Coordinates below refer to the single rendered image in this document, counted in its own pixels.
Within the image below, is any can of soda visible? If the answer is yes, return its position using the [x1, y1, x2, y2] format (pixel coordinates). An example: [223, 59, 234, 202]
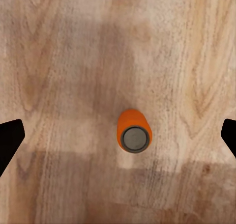
[117, 109, 152, 154]

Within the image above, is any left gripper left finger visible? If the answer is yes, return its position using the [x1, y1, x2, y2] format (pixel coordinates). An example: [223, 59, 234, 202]
[0, 119, 25, 177]

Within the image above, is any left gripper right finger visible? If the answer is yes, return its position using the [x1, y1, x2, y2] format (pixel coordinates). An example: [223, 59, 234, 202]
[221, 119, 236, 157]

